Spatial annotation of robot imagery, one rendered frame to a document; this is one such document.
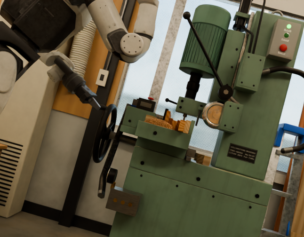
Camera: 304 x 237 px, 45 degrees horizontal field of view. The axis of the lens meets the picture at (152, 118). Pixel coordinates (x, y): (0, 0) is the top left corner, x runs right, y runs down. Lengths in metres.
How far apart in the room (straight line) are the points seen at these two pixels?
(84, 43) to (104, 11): 1.71
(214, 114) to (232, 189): 0.32
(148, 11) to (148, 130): 0.44
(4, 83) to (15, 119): 1.52
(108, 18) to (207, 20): 0.61
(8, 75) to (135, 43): 0.47
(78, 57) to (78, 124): 0.55
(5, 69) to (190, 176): 0.80
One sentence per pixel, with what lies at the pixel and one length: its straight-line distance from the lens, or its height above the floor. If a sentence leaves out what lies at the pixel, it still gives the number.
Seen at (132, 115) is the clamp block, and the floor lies 0.92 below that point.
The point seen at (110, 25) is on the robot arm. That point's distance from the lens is 1.25.
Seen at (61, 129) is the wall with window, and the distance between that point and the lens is 3.10.
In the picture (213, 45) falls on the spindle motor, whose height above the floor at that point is 1.32.
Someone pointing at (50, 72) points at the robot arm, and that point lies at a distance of 1.77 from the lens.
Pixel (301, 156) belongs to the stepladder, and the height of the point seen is 0.99.
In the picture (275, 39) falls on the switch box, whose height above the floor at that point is 1.39.
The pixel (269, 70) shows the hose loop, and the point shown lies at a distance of 1.64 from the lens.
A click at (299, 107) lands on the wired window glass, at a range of 3.29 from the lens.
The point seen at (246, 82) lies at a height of 1.18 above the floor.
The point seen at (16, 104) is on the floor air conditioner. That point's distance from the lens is 2.91.
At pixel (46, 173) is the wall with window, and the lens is 3.14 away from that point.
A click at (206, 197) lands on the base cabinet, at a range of 1.52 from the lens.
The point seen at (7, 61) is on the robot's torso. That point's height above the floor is 0.97.
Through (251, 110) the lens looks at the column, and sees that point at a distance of 1.65.
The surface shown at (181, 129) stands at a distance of 1.32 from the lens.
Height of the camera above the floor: 0.85
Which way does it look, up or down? 3 degrees up
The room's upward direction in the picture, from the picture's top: 16 degrees clockwise
